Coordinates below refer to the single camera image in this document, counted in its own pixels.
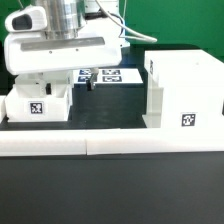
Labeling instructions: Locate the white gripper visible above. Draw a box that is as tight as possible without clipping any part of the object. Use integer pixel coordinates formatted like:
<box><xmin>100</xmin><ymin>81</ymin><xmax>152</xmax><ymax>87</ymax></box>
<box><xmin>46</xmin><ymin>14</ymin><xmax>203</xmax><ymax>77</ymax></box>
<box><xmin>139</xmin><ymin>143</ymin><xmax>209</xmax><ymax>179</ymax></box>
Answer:
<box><xmin>4</xmin><ymin>5</ymin><xmax>122</xmax><ymax>98</ymax></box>

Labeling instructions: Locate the white front drawer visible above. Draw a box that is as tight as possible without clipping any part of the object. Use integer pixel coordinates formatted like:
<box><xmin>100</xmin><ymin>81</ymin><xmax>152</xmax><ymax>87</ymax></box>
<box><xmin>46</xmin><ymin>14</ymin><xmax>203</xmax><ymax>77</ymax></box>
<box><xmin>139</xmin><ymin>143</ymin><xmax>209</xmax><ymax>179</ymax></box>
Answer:
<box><xmin>5</xmin><ymin>84</ymin><xmax>72</xmax><ymax>122</ymax></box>

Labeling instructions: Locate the white drawer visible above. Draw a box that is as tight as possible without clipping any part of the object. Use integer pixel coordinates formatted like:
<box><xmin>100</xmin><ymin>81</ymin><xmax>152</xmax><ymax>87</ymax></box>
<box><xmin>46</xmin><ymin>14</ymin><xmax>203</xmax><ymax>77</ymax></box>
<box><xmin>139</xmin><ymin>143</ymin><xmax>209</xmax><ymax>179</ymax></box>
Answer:
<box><xmin>5</xmin><ymin>84</ymin><xmax>72</xmax><ymax>122</ymax></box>
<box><xmin>15</xmin><ymin>70</ymin><xmax>73</xmax><ymax>87</ymax></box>

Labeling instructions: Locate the white drawer cabinet box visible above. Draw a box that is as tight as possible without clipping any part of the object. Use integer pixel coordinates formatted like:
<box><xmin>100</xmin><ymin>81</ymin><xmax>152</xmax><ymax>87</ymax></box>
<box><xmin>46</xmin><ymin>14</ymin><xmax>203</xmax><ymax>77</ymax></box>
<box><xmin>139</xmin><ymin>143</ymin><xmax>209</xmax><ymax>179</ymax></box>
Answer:
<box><xmin>143</xmin><ymin>50</ymin><xmax>224</xmax><ymax>128</ymax></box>

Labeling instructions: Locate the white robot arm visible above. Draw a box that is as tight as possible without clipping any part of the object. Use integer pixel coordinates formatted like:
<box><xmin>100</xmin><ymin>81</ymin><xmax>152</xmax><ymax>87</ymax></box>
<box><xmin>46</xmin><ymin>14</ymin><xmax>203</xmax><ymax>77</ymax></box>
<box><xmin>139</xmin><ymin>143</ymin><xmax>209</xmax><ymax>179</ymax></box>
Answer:
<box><xmin>4</xmin><ymin>0</ymin><xmax>124</xmax><ymax>97</ymax></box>

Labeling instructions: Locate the white marker sheet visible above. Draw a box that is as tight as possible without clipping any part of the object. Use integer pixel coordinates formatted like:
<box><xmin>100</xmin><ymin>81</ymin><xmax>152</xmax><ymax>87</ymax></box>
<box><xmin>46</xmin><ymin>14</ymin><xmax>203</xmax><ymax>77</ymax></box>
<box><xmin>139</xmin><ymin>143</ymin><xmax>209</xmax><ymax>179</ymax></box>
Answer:
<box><xmin>73</xmin><ymin>68</ymin><xmax>143</xmax><ymax>84</ymax></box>

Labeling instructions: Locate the white front fence right piece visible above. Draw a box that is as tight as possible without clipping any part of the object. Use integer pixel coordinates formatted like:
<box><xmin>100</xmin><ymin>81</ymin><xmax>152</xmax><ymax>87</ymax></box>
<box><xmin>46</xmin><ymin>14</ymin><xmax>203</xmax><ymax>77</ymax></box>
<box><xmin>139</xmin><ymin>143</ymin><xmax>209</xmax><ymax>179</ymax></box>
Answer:
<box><xmin>86</xmin><ymin>128</ymin><xmax>224</xmax><ymax>155</ymax></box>

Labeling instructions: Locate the white fence piece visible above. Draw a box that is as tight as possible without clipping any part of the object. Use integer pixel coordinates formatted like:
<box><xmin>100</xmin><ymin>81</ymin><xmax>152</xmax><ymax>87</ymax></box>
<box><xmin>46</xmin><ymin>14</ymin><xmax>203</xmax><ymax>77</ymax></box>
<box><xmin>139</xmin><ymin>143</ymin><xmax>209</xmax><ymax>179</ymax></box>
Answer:
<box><xmin>0</xmin><ymin>95</ymin><xmax>6</xmax><ymax>123</ymax></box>
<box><xmin>0</xmin><ymin>130</ymin><xmax>87</xmax><ymax>157</ymax></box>
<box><xmin>86</xmin><ymin>128</ymin><xmax>224</xmax><ymax>155</ymax></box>

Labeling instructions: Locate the white front fence left piece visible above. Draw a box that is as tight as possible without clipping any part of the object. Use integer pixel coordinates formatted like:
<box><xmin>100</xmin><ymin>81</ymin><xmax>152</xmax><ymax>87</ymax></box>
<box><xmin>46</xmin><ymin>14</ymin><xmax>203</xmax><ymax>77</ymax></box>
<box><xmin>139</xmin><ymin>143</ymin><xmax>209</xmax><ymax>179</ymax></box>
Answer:
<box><xmin>0</xmin><ymin>130</ymin><xmax>87</xmax><ymax>157</ymax></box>

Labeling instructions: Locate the white thin cable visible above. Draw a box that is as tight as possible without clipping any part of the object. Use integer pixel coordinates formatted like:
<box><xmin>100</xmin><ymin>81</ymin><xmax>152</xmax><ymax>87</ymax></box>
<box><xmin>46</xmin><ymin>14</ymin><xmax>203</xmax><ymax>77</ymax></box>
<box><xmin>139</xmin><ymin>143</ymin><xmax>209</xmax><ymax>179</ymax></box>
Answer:
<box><xmin>94</xmin><ymin>0</ymin><xmax>158</xmax><ymax>44</ymax></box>

